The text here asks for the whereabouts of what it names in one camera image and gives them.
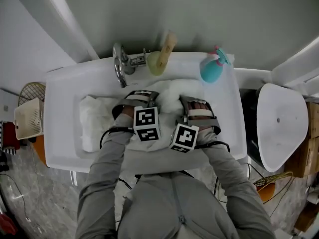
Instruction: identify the round wire basket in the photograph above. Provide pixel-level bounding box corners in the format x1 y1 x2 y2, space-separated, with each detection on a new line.
18 82 47 107

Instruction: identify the black floor cable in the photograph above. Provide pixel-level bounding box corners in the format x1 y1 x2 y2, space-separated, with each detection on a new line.
0 173 32 222

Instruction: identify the person's grey jacket torso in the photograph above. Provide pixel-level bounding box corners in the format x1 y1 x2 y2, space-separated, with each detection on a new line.
117 170 240 239

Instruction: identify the white washbasin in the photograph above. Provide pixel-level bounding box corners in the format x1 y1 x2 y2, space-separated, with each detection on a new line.
45 51 247 174

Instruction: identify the person's right hand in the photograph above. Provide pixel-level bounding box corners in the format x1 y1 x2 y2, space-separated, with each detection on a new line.
188 101 208 111

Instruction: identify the person's left forearm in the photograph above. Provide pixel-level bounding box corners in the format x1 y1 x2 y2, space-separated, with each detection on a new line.
75 106 137 239

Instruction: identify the teal spray bottle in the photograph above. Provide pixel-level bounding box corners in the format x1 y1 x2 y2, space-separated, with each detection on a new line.
199 45 233 84

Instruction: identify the person's right forearm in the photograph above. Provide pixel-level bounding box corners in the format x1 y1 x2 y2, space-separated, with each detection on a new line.
196 127 276 239

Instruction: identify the cream laundry basket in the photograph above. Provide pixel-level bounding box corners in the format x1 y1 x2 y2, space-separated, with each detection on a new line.
14 98 45 140

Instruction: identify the white freestanding basin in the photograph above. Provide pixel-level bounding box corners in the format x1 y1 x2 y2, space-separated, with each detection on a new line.
256 83 310 173

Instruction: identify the chrome faucet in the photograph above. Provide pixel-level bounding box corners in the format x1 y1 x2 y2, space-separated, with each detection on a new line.
112 43 147 89

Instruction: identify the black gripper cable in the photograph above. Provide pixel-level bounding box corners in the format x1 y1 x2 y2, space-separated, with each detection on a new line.
99 126 136 149
194 140 231 154

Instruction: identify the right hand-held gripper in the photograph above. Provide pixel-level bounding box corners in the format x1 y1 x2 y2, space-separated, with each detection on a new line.
169 95 222 154

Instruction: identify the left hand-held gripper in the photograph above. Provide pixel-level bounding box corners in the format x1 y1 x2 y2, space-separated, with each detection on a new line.
111 90 161 142

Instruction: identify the orange chair seat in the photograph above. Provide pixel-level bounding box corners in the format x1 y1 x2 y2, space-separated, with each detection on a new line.
31 134 48 167

